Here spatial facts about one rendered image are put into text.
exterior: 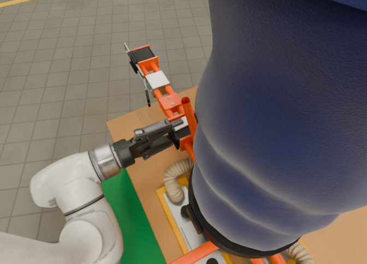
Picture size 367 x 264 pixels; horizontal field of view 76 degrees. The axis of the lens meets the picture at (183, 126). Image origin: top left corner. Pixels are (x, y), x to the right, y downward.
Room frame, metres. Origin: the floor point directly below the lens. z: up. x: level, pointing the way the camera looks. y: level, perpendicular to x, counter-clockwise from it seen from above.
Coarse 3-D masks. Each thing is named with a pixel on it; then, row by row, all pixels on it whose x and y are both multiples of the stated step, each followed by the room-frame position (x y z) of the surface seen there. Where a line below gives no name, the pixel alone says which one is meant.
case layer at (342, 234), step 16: (192, 96) 0.99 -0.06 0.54; (144, 112) 0.86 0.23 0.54; (160, 112) 0.86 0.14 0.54; (176, 112) 0.86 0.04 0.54; (112, 128) 0.75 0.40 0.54; (128, 128) 0.75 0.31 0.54; (336, 224) 0.24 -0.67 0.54; (352, 224) 0.24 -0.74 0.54; (336, 240) 0.18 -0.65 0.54; (352, 240) 0.18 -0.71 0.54; (352, 256) 0.12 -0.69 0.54
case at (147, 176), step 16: (144, 160) 0.35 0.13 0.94; (160, 160) 0.35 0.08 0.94; (176, 160) 0.35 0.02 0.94; (144, 176) 0.30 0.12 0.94; (160, 176) 0.29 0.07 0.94; (144, 192) 0.24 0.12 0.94; (144, 208) 0.20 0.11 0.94; (160, 208) 0.20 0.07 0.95; (160, 224) 0.15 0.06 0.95; (160, 240) 0.11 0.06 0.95; (176, 240) 0.11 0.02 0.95; (304, 240) 0.11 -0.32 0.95; (320, 240) 0.11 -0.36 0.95; (176, 256) 0.07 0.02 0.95; (320, 256) 0.07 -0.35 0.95; (336, 256) 0.07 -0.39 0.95
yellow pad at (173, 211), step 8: (184, 184) 0.26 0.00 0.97; (160, 192) 0.24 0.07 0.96; (184, 192) 0.24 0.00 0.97; (160, 200) 0.21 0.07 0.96; (168, 200) 0.21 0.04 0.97; (184, 200) 0.21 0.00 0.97; (168, 208) 0.19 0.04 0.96; (176, 208) 0.19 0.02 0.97; (184, 208) 0.18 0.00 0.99; (168, 216) 0.17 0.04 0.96; (176, 216) 0.17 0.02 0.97; (184, 216) 0.17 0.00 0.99; (176, 224) 0.15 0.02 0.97; (184, 224) 0.15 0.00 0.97; (176, 232) 0.13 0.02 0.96; (184, 240) 0.11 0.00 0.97; (184, 248) 0.09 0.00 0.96; (208, 256) 0.07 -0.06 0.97; (216, 256) 0.07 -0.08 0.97; (224, 256) 0.07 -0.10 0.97
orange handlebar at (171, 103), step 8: (152, 64) 0.66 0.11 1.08; (144, 72) 0.62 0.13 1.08; (168, 88) 0.54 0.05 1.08; (160, 96) 0.50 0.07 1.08; (168, 96) 0.50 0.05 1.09; (176, 96) 0.50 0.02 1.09; (160, 104) 0.48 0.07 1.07; (168, 104) 0.47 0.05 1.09; (176, 104) 0.47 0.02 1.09; (168, 112) 0.44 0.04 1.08; (192, 152) 0.30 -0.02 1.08; (200, 248) 0.07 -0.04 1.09; (208, 248) 0.07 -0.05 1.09; (216, 248) 0.07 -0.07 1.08; (184, 256) 0.06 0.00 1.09; (192, 256) 0.06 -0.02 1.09; (200, 256) 0.06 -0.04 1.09; (272, 256) 0.06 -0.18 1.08; (280, 256) 0.06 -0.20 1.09
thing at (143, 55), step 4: (136, 48) 0.73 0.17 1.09; (140, 48) 0.73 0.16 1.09; (144, 48) 0.73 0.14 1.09; (148, 48) 0.73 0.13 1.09; (132, 52) 0.70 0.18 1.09; (136, 52) 0.70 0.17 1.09; (140, 52) 0.70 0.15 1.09; (144, 52) 0.70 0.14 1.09; (148, 52) 0.70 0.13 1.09; (152, 52) 0.70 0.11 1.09; (136, 56) 0.68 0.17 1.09; (140, 56) 0.68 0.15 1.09; (144, 56) 0.68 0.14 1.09; (148, 56) 0.68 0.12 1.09; (152, 56) 0.68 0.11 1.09; (156, 56) 0.68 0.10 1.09; (136, 60) 0.66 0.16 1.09; (140, 60) 0.66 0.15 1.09; (144, 60) 0.66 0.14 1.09; (148, 60) 0.66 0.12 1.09; (152, 60) 0.67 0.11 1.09; (156, 60) 0.67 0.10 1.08; (140, 64) 0.65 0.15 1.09; (144, 64) 0.65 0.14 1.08; (148, 64) 0.66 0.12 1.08; (156, 64) 0.67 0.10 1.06; (148, 68) 0.66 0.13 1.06
